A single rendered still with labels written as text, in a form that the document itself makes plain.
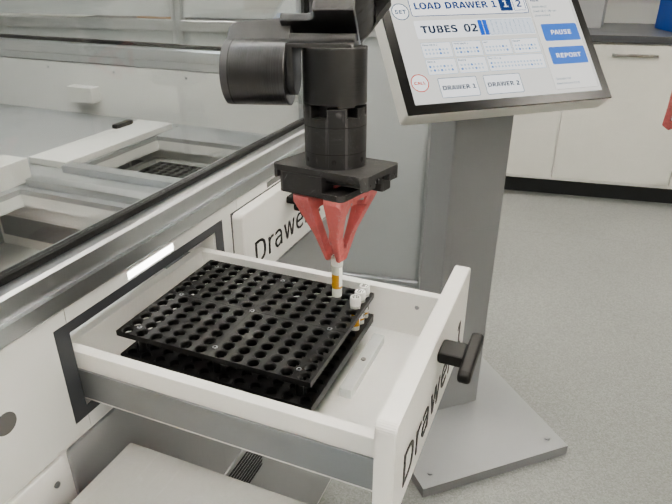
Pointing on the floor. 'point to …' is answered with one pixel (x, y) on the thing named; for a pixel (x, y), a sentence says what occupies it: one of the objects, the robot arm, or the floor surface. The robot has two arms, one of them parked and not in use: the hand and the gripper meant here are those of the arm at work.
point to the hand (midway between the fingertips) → (336, 252)
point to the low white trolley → (169, 483)
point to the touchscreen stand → (434, 253)
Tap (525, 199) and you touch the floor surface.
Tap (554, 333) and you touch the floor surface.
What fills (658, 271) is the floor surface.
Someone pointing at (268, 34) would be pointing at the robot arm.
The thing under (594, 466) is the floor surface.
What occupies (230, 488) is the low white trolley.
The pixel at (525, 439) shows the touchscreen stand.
